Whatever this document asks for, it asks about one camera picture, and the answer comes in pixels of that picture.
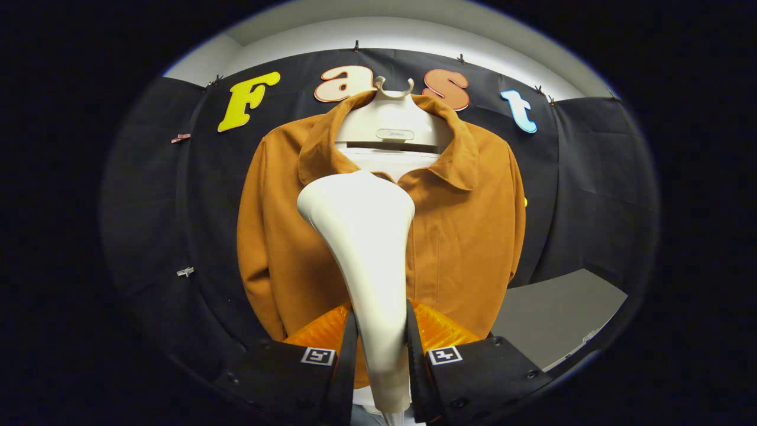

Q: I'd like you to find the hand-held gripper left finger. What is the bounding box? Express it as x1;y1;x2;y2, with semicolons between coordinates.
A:
213;302;360;426

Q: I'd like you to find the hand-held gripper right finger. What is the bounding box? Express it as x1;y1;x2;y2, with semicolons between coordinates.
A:
405;299;554;424

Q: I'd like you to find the orange button-up shirt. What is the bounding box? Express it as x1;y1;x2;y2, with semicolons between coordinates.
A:
237;91;527;388

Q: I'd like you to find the white garment steamer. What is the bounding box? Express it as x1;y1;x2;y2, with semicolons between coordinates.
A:
297;170;416;426

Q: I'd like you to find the white garment hanger form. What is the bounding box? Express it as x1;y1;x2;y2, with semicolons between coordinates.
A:
334;76;455;415

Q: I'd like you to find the grey table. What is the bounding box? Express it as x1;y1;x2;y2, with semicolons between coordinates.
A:
491;268;629;372

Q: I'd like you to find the black backdrop cloth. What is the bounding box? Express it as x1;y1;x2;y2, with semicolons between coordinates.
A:
101;47;660;379

